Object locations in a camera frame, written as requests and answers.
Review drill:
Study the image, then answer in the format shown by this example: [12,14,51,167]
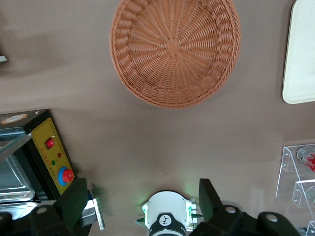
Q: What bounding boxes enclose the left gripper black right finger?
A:
[189,178,247,236]

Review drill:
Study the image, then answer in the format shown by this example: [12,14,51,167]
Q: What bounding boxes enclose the beige plastic tray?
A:
[282,0,315,104]

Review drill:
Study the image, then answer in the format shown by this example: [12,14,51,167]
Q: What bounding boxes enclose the stainless steel pan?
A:
[0,202,40,216]
[0,147,35,204]

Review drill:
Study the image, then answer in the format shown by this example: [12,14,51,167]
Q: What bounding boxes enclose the brown round wicker basket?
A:
[109,0,241,109]

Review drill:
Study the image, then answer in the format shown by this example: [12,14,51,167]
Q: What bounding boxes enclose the black food warmer machine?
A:
[0,109,106,236]

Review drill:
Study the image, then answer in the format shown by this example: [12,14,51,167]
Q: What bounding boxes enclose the clear acrylic bottle rack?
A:
[275,144,315,236]

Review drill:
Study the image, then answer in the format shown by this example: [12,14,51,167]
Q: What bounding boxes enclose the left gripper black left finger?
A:
[28,178,89,236]

